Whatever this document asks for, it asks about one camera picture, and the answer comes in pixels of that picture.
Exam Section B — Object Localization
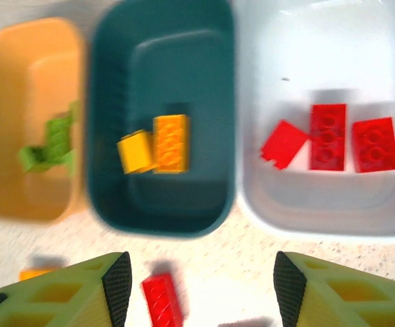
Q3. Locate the teal plastic container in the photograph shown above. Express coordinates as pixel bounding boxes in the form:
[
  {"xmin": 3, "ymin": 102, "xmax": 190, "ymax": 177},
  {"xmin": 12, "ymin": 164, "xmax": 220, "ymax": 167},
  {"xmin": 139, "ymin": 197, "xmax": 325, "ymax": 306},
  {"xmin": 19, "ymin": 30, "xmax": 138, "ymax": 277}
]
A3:
[{"xmin": 86, "ymin": 0, "xmax": 238, "ymax": 238}]

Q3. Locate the white plastic container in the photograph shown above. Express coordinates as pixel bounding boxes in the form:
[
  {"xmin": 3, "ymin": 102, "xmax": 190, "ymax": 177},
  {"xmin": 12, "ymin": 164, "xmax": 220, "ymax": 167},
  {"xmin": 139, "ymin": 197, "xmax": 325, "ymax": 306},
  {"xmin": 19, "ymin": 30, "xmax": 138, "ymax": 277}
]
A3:
[{"xmin": 234, "ymin": 0, "xmax": 395, "ymax": 245}]

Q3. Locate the small green lego brick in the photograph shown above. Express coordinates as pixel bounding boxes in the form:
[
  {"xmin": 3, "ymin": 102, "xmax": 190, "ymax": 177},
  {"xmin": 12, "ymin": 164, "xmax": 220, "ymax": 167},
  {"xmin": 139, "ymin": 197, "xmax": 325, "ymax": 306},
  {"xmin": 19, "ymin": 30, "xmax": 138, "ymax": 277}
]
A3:
[
  {"xmin": 62, "ymin": 149, "xmax": 80, "ymax": 177},
  {"xmin": 18, "ymin": 145, "xmax": 61, "ymax": 174}
]

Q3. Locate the yellow-green right gripper left finger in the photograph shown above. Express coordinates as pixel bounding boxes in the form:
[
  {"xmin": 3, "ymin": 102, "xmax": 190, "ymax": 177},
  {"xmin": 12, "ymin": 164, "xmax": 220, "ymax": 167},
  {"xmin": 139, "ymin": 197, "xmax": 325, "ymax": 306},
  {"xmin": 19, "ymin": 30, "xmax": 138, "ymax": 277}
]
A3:
[{"xmin": 0, "ymin": 251, "xmax": 133, "ymax": 327}]

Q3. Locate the yellow lego brick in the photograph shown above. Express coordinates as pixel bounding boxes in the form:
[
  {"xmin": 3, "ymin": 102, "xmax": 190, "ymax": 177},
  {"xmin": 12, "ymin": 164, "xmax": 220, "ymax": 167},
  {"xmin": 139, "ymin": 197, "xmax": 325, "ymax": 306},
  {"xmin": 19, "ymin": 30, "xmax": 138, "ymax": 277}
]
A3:
[
  {"xmin": 18, "ymin": 266, "xmax": 65, "ymax": 282},
  {"xmin": 116, "ymin": 129, "xmax": 157, "ymax": 174}
]

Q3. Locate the long red lego brick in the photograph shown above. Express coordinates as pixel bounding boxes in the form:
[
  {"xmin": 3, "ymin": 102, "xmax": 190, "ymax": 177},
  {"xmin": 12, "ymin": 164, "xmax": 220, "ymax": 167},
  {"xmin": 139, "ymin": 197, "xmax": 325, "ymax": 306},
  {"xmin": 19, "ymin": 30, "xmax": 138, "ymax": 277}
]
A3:
[
  {"xmin": 309, "ymin": 103, "xmax": 347, "ymax": 171},
  {"xmin": 142, "ymin": 272, "xmax": 185, "ymax": 327}
]

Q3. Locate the orange lego brick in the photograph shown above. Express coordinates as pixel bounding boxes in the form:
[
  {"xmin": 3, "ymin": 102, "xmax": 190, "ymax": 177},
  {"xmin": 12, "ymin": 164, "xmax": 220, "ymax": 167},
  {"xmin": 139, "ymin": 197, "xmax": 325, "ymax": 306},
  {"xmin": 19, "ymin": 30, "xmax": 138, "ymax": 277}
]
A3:
[{"xmin": 152, "ymin": 114, "xmax": 191, "ymax": 174}]

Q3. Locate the yellow plastic container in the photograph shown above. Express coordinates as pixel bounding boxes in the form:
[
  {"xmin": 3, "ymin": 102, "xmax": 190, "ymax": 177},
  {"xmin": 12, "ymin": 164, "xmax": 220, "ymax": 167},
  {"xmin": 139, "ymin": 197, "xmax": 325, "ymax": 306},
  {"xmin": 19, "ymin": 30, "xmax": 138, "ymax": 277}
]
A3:
[{"xmin": 0, "ymin": 16, "xmax": 88, "ymax": 222}]

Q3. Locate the yellow-green right gripper right finger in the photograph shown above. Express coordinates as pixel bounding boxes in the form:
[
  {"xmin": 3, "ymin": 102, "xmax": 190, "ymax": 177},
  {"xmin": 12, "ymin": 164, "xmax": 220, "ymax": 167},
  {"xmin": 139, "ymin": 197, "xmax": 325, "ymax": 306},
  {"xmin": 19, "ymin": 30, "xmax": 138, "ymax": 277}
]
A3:
[{"xmin": 272, "ymin": 251, "xmax": 395, "ymax": 327}]

